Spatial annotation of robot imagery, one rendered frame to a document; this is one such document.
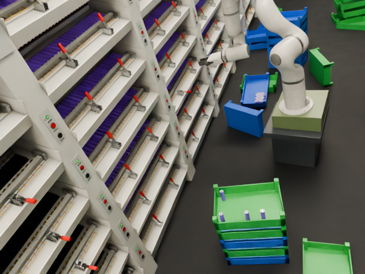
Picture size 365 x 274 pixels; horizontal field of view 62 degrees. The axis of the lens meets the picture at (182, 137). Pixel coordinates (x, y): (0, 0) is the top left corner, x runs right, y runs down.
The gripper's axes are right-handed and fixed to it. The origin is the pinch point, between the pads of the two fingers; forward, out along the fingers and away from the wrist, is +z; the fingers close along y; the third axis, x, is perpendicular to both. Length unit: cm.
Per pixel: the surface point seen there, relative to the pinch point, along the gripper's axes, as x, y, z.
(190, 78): -6.9, -5.2, 10.3
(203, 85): -25.6, 16.6, 14.8
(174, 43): 18.1, -3.4, 11.6
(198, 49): 2.4, 17.9, 7.8
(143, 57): 32, -53, 3
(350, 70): -73, 80, -83
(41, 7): 72, -97, -3
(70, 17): 63, -70, 14
